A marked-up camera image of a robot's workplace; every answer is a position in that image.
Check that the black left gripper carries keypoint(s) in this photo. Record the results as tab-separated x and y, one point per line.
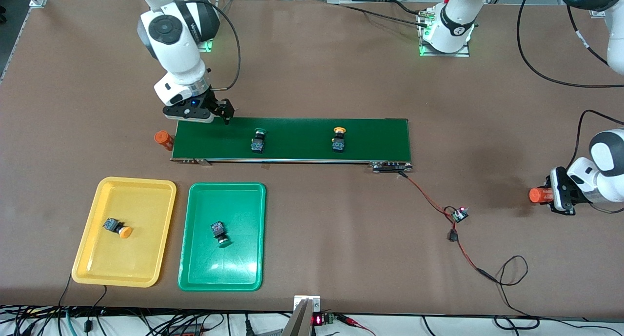
557	191

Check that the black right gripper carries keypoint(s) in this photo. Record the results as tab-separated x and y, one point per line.
213	102

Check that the orange 4680 battery cylinder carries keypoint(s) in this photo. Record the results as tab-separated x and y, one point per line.
163	140
538	195

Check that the green mushroom push button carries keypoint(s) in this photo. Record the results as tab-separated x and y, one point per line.
219	231
258	145

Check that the yellow mushroom push button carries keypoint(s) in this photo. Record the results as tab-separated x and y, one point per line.
339	145
117	227

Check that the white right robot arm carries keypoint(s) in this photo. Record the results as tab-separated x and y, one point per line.
175	48

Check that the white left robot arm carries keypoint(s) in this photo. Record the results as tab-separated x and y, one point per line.
607	170

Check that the green conveyor belt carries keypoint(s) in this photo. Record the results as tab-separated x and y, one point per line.
302	153

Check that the small motor controller board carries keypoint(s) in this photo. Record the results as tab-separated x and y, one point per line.
459	215

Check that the small black inline connector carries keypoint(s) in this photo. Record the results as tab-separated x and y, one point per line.
453	236

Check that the green plastic tray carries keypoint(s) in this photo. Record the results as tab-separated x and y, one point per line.
222	267

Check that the yellow plastic tray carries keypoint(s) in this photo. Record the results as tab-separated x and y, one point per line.
124	258

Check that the red LED display module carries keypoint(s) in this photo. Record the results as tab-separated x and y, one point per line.
318	320

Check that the red clip lead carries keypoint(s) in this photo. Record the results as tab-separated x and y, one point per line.
351	320

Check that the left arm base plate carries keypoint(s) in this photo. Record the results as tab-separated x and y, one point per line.
443	54

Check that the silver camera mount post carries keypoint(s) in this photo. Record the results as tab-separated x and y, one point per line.
298	321

